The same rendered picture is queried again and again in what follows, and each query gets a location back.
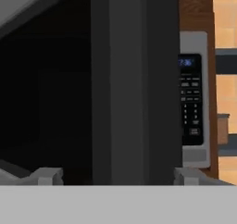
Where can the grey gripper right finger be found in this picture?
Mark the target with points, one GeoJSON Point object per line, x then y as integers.
{"type": "Point", "coordinates": [189, 176]}

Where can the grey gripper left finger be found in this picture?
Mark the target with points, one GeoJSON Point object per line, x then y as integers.
{"type": "Point", "coordinates": [49, 176]}

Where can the silver microwave with black keypad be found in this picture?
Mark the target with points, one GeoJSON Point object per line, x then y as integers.
{"type": "Point", "coordinates": [193, 39]}

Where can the grey ledge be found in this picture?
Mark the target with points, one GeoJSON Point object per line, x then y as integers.
{"type": "Point", "coordinates": [229, 149]}

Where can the small brown box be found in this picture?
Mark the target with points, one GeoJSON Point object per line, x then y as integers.
{"type": "Point", "coordinates": [222, 129]}

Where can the dark grey shelf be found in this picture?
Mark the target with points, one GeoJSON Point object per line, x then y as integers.
{"type": "Point", "coordinates": [227, 62]}

